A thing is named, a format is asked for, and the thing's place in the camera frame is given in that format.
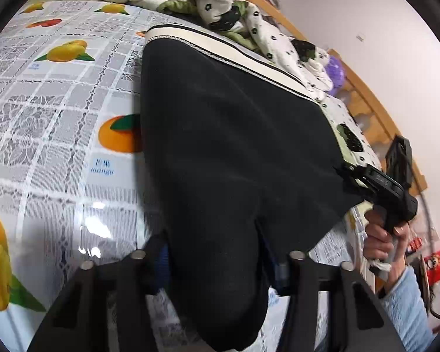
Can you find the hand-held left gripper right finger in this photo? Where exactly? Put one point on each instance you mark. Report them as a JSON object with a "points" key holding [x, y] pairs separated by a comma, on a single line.
{"points": [[322, 300]]}

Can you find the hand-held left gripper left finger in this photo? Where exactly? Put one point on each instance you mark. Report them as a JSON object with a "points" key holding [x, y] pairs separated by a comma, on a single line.
{"points": [[106, 300]]}

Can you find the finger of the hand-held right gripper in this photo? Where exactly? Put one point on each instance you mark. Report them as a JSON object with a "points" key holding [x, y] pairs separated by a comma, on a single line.
{"points": [[357, 189], [354, 171]]}

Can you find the black pants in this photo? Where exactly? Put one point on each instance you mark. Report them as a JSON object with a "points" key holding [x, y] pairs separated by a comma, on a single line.
{"points": [[234, 146]]}

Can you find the person's right forearm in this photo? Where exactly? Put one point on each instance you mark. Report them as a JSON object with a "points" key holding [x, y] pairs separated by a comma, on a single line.
{"points": [[407, 311]]}

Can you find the person's right hand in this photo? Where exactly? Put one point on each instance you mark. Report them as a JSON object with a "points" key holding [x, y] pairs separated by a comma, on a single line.
{"points": [[381, 242]]}

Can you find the white floral pillow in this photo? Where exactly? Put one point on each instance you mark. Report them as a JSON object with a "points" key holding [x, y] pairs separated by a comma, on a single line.
{"points": [[348, 135]]}

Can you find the purple plush toy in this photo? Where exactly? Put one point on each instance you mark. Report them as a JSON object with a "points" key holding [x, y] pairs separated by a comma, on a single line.
{"points": [[335, 71]]}

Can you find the fruit printed plastic tablecloth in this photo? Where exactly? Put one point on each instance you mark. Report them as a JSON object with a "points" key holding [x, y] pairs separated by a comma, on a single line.
{"points": [[58, 124]]}

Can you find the white floral quilt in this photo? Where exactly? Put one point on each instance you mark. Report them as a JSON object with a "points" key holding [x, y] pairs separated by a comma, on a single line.
{"points": [[212, 3]]}

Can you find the wooden bed frame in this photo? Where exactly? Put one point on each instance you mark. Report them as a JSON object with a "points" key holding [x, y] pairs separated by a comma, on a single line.
{"points": [[374, 106]]}

